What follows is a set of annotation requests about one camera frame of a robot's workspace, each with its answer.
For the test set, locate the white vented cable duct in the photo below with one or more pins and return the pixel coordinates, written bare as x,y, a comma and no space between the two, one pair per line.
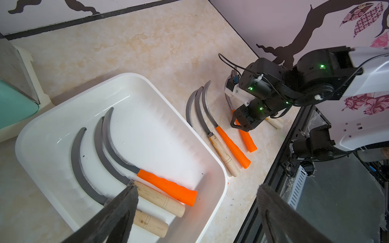
297,188

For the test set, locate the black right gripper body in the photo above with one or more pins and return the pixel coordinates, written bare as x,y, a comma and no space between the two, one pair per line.
261,79

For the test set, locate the white plastic storage tray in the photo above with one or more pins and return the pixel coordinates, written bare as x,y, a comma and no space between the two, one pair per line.
147,131

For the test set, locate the wooden handle sickle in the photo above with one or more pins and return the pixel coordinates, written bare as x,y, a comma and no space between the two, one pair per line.
168,204
143,220
275,123
225,157

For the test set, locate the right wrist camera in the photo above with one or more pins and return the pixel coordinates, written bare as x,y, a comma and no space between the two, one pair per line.
232,89

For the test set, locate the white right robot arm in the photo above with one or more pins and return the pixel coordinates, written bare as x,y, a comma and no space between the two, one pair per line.
349,87

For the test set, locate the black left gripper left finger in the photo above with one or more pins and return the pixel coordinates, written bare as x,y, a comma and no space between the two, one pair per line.
113,223

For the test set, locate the mint green toaster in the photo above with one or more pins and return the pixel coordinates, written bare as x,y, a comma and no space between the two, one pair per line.
22,96

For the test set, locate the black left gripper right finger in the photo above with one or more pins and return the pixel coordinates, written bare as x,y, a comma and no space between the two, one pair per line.
273,210

